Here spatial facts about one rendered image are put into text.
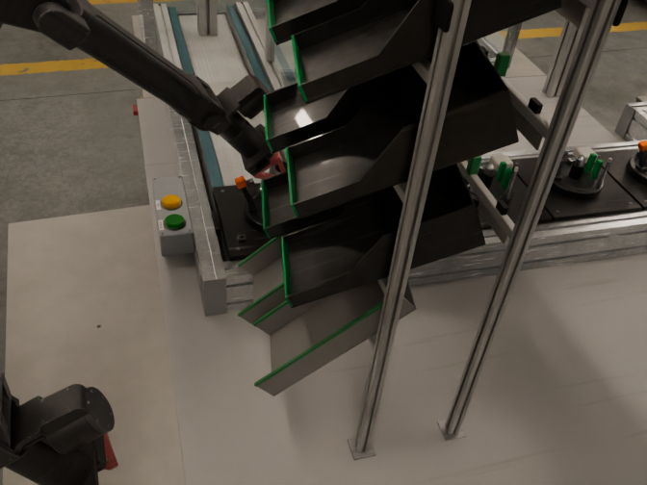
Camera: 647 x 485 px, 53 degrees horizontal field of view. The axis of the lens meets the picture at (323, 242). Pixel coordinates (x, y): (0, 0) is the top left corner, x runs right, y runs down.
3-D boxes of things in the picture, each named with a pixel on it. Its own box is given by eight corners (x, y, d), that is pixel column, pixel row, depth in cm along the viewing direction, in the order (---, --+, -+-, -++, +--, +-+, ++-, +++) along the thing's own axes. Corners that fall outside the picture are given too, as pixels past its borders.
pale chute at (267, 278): (255, 327, 115) (237, 316, 113) (254, 275, 125) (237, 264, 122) (382, 242, 105) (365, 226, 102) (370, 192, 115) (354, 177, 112)
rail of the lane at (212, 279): (204, 317, 133) (202, 277, 126) (164, 101, 197) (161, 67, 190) (231, 313, 134) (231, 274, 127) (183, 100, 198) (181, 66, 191)
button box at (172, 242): (161, 257, 139) (159, 235, 135) (153, 198, 154) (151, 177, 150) (194, 253, 141) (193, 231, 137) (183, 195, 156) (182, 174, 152)
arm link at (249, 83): (180, 90, 118) (200, 125, 115) (227, 49, 116) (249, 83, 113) (217, 114, 129) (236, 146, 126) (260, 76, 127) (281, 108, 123)
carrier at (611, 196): (552, 224, 151) (569, 180, 143) (504, 165, 168) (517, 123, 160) (639, 214, 157) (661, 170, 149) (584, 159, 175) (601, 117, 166)
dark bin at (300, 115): (271, 154, 92) (250, 111, 88) (269, 107, 102) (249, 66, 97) (465, 82, 88) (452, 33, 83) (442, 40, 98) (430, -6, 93)
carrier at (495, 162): (454, 236, 145) (468, 191, 137) (415, 174, 162) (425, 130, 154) (550, 224, 151) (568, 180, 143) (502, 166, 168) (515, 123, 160)
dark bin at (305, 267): (291, 309, 92) (270, 274, 87) (286, 247, 102) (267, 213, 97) (486, 244, 87) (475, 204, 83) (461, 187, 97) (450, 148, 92)
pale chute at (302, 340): (273, 396, 104) (253, 385, 102) (271, 334, 114) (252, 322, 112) (417, 309, 94) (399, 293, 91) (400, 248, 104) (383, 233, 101)
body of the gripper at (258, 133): (266, 128, 134) (243, 105, 129) (276, 156, 127) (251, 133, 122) (243, 147, 135) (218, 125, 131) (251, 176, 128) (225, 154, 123)
